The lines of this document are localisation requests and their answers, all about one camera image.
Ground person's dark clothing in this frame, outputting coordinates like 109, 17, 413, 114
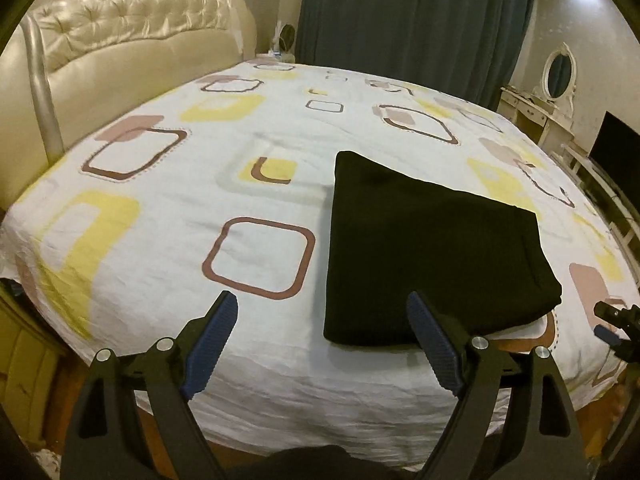
262, 443, 403, 480

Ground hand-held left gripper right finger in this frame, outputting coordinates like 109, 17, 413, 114
407, 290, 584, 480

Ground black pants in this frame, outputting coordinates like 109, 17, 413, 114
322, 150, 564, 349

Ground teal curtain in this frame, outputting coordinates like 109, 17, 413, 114
295, 0, 539, 107

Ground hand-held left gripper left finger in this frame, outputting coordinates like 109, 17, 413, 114
60, 290, 239, 480

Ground white dressing table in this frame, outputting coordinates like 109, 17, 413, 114
499, 85, 577, 147

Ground black television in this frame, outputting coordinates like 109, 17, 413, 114
590, 110, 640, 197

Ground wooden bed frame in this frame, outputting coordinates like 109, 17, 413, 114
54, 352, 640, 463

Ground small white fan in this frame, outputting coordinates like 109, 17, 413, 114
269, 22, 297, 59

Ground yellowish nightstand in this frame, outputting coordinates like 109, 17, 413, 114
0, 285, 69, 442

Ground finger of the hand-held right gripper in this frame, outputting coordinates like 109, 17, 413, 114
593, 324, 625, 347
594, 301, 632, 325

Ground oval white vanity mirror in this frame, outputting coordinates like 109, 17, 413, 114
540, 42, 579, 111

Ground white television stand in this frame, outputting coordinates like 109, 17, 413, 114
560, 142, 640, 263

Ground cream leather headboard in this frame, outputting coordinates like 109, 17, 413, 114
0, 0, 259, 207

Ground silver headboard post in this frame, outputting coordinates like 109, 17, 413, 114
26, 14, 65, 162

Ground printed white bed sheet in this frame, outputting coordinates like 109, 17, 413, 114
0, 57, 640, 457

